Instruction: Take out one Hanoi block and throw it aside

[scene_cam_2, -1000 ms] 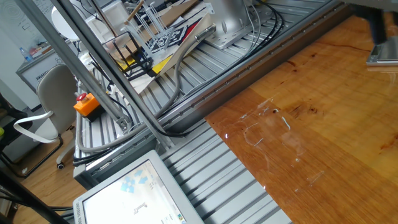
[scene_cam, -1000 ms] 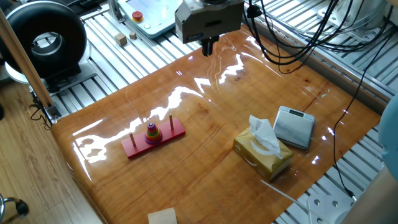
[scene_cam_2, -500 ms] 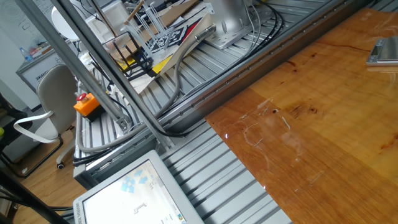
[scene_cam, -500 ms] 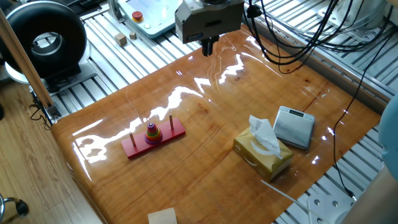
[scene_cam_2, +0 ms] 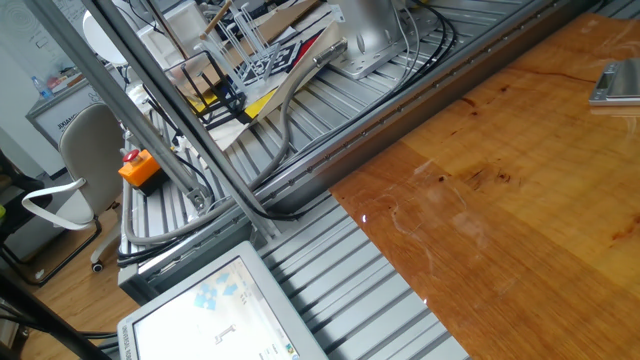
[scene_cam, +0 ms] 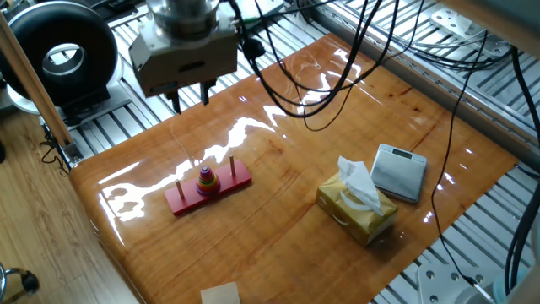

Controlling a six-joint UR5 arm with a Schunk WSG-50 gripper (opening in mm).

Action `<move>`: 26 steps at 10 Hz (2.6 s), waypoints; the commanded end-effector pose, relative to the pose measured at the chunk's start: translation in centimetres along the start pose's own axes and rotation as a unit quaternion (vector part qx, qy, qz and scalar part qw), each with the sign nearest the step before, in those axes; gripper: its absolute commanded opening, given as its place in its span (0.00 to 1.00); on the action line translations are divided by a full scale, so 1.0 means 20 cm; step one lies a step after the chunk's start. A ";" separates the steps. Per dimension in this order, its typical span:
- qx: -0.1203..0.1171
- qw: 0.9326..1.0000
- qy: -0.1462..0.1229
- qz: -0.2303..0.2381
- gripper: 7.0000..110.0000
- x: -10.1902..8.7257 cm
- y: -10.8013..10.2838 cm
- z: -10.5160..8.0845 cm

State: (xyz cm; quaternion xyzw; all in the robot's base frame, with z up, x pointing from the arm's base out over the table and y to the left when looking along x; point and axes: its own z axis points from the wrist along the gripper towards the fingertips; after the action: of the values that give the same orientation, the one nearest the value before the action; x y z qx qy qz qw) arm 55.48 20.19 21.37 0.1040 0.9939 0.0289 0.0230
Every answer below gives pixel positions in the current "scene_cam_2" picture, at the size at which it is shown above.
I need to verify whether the printed marker calibration board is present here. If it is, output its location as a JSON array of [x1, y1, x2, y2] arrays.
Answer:
[[214, 22, 344, 151]]

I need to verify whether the white robot teach pendant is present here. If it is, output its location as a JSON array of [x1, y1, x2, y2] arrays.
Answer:
[[117, 240, 329, 360]]

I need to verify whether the brown cardboard sheet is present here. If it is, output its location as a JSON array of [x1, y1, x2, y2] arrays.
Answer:
[[234, 0, 321, 46]]

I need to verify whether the orange emergency stop box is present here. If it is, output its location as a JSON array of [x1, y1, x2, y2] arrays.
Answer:
[[118, 148, 169, 197]]

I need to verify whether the wooden stick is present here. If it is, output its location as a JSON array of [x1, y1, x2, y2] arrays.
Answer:
[[199, 0, 234, 41]]

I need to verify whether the white plastic storage box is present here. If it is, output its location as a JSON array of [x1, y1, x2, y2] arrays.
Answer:
[[137, 0, 206, 66]]

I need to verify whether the beige office chair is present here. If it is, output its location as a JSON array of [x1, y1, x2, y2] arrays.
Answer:
[[20, 102, 126, 274]]

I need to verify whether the white cabinet with label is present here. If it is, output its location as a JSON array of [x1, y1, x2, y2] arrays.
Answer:
[[25, 74, 109, 151]]

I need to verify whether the white round panel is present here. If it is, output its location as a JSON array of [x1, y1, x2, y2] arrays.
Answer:
[[82, 9, 129, 66]]

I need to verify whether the clear water bottle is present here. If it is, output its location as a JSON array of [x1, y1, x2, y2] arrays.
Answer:
[[30, 75, 54, 101]]

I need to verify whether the black metal bar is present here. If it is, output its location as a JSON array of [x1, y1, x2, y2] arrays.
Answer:
[[0, 272, 111, 360]]

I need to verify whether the silver digital scale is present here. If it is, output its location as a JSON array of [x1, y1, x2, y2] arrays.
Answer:
[[588, 58, 640, 108]]

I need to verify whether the grey flexible hose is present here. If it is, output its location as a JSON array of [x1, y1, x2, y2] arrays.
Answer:
[[121, 38, 350, 247]]

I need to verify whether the black wire rack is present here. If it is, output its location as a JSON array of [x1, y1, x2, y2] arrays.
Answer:
[[164, 49, 247, 131]]

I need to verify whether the white wire rack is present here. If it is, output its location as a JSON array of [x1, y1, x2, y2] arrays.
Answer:
[[194, 2, 282, 94]]

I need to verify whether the grey aluminium frame post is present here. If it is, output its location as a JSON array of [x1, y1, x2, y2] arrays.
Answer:
[[22, 0, 211, 211], [79, 0, 282, 240]]

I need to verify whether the silver metal pedestal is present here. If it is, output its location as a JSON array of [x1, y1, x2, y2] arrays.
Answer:
[[327, 0, 407, 81]]

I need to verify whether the white wall whiteboard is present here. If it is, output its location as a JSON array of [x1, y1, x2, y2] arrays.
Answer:
[[0, 0, 86, 81]]

